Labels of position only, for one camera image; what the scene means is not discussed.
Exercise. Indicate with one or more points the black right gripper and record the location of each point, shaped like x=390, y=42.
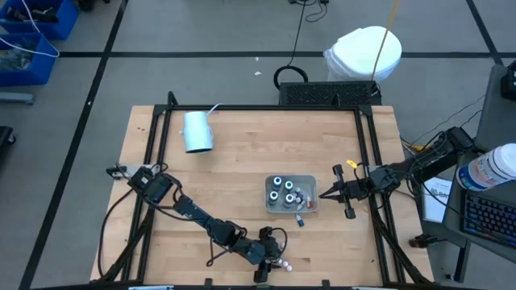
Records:
x=359, y=188

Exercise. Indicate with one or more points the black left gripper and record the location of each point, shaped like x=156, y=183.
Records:
x=268, y=247

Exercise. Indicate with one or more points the small red dropper bottle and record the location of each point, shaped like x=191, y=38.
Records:
x=309, y=201

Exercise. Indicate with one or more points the grey plastic bin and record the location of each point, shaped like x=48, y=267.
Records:
x=309, y=184

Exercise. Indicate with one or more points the small blue dropper bottle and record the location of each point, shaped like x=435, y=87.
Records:
x=299, y=220

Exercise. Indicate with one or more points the large green-tipped colouring bottle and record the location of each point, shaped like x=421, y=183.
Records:
x=288, y=185

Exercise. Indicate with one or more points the large blue-tipped colouring bottle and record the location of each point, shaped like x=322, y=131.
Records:
x=276, y=181

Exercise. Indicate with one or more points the large black-tipped colouring bottle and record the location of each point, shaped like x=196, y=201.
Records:
x=273, y=196

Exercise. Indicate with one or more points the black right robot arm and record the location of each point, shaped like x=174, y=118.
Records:
x=423, y=161

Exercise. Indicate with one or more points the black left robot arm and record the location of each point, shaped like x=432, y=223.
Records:
x=201, y=217

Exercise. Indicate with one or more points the black caster foot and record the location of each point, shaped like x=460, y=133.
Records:
x=419, y=241

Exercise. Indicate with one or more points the white paper sheet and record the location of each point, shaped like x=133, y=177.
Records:
x=433, y=209

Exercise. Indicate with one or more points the black perforated computer case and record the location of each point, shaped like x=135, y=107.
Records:
x=322, y=93

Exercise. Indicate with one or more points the dark grey desk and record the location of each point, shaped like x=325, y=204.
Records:
x=453, y=229

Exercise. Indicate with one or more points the white bagged trash bin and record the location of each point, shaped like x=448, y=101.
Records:
x=354, y=52

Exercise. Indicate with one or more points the white wipes canister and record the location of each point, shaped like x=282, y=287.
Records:
x=488, y=167

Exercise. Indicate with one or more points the black backlit keyboard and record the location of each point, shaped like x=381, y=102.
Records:
x=492, y=219

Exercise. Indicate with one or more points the grey cart top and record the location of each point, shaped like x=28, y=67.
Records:
x=493, y=117

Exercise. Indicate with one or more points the black device on cart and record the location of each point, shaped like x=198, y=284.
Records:
x=510, y=82

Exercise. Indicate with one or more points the black floor object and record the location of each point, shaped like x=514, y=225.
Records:
x=5, y=139

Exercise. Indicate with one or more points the blue storage bin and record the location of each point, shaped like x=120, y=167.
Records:
x=68, y=16
x=36, y=74

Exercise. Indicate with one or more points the grey metal bar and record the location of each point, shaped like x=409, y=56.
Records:
x=16, y=98

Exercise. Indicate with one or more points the black aluminium table frame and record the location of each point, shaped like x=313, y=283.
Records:
x=262, y=107

